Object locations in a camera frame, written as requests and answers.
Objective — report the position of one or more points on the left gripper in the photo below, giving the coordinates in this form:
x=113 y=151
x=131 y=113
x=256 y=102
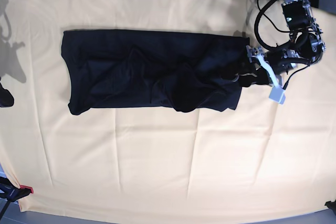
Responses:
x=274 y=62

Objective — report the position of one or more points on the dark blue T-shirt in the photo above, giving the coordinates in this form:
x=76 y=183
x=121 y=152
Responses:
x=140 y=69

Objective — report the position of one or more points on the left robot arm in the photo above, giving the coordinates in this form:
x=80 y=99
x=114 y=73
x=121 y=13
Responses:
x=304 y=38

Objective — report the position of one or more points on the yellow table cloth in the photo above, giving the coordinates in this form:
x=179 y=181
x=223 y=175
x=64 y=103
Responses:
x=155 y=165

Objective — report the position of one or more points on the red black table clamp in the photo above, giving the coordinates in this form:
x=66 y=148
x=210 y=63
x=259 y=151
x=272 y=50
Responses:
x=12 y=193

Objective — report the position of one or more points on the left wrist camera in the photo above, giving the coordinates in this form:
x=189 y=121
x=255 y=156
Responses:
x=278 y=95

